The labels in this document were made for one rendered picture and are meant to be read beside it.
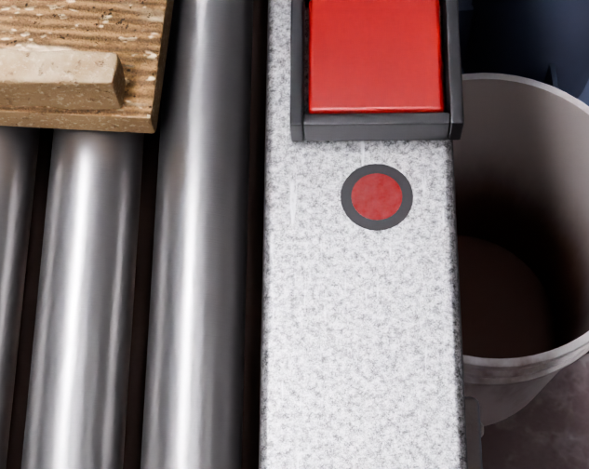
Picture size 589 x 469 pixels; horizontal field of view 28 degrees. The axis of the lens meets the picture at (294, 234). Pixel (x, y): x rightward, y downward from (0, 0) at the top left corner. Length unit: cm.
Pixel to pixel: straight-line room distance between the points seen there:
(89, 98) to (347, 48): 12
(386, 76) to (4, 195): 18
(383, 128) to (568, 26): 88
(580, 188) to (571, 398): 30
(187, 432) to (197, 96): 15
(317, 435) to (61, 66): 19
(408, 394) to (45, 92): 20
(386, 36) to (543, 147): 74
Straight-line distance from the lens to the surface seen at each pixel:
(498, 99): 121
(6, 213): 53
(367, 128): 51
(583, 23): 139
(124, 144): 54
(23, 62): 51
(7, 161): 54
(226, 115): 53
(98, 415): 49
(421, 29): 54
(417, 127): 51
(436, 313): 50
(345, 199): 51
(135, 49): 53
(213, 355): 49
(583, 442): 144
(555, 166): 128
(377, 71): 53
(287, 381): 49
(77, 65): 50
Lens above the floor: 139
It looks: 68 degrees down
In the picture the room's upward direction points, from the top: 6 degrees counter-clockwise
